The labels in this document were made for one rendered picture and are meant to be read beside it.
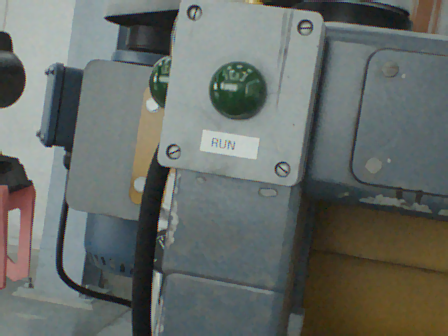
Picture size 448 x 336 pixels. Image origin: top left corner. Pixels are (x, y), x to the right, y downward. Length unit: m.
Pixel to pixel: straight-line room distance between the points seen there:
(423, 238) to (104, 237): 0.38
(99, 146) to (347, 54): 0.47
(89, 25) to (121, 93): 4.63
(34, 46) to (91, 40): 0.72
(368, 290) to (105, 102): 0.34
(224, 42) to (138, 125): 0.47
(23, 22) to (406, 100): 5.74
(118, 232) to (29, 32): 5.24
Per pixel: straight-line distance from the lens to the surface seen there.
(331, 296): 0.79
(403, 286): 0.79
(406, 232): 0.73
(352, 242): 0.73
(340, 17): 0.61
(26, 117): 6.12
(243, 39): 0.45
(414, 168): 0.49
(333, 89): 0.49
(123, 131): 0.91
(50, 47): 6.09
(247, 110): 0.43
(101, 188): 0.92
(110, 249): 0.95
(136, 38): 0.97
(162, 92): 0.46
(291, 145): 0.44
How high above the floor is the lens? 1.27
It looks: 3 degrees down
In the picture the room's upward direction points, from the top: 9 degrees clockwise
